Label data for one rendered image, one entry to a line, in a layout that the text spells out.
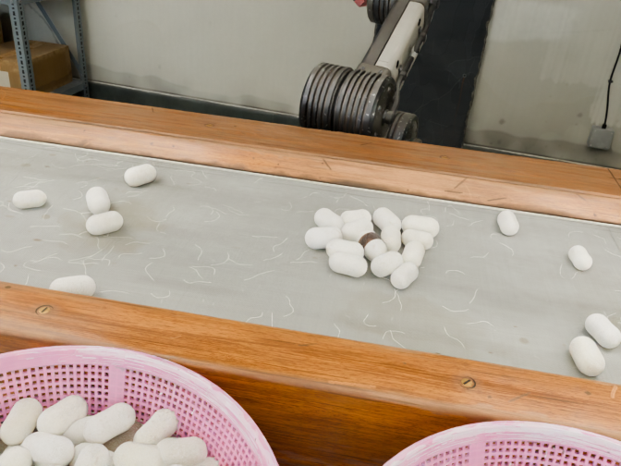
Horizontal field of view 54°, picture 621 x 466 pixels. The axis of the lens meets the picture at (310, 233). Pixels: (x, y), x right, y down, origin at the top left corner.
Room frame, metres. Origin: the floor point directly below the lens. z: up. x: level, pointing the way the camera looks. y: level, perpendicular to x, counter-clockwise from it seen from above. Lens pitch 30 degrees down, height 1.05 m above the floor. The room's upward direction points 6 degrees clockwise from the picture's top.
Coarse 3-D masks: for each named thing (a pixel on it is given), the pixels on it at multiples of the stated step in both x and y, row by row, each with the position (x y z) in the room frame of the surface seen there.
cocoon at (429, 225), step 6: (408, 216) 0.55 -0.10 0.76; (414, 216) 0.55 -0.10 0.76; (420, 216) 0.55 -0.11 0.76; (402, 222) 0.55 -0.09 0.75; (408, 222) 0.54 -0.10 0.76; (414, 222) 0.54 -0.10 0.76; (420, 222) 0.54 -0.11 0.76; (426, 222) 0.54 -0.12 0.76; (432, 222) 0.54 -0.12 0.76; (402, 228) 0.54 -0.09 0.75; (408, 228) 0.54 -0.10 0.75; (414, 228) 0.54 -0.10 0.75; (420, 228) 0.54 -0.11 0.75; (426, 228) 0.54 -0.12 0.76; (432, 228) 0.54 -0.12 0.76; (438, 228) 0.54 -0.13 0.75; (432, 234) 0.54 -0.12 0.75
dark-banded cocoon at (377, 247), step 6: (360, 234) 0.51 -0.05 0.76; (372, 240) 0.49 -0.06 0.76; (378, 240) 0.49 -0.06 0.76; (366, 246) 0.49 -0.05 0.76; (372, 246) 0.48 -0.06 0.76; (378, 246) 0.48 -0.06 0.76; (384, 246) 0.49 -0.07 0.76; (366, 252) 0.48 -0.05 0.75; (372, 252) 0.48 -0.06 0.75; (378, 252) 0.48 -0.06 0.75; (384, 252) 0.48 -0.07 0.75; (372, 258) 0.48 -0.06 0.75
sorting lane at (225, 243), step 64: (0, 192) 0.55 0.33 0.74; (64, 192) 0.56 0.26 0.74; (128, 192) 0.58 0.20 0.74; (192, 192) 0.59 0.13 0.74; (256, 192) 0.61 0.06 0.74; (320, 192) 0.62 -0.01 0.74; (384, 192) 0.64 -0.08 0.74; (0, 256) 0.44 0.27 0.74; (64, 256) 0.45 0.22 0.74; (128, 256) 0.46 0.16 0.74; (192, 256) 0.47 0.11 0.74; (256, 256) 0.48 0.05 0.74; (320, 256) 0.49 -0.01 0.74; (448, 256) 0.51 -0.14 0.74; (512, 256) 0.52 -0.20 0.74; (256, 320) 0.38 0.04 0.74; (320, 320) 0.39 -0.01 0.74; (384, 320) 0.40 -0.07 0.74; (448, 320) 0.41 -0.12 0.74; (512, 320) 0.42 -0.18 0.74; (576, 320) 0.43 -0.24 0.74
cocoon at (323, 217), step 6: (318, 210) 0.55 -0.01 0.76; (324, 210) 0.54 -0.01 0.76; (330, 210) 0.55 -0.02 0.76; (318, 216) 0.54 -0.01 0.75; (324, 216) 0.54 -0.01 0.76; (330, 216) 0.53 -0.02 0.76; (336, 216) 0.53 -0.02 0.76; (318, 222) 0.54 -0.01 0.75; (324, 222) 0.53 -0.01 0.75; (330, 222) 0.53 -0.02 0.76; (336, 222) 0.53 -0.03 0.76; (342, 222) 0.53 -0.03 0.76
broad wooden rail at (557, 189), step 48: (0, 96) 0.77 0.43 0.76; (48, 96) 0.79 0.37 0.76; (96, 144) 0.68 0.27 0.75; (144, 144) 0.68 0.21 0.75; (192, 144) 0.68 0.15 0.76; (240, 144) 0.69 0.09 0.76; (288, 144) 0.70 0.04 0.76; (336, 144) 0.71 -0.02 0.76; (384, 144) 0.73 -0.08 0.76; (432, 192) 0.64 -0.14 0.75; (480, 192) 0.64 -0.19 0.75; (528, 192) 0.64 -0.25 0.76; (576, 192) 0.64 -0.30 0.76
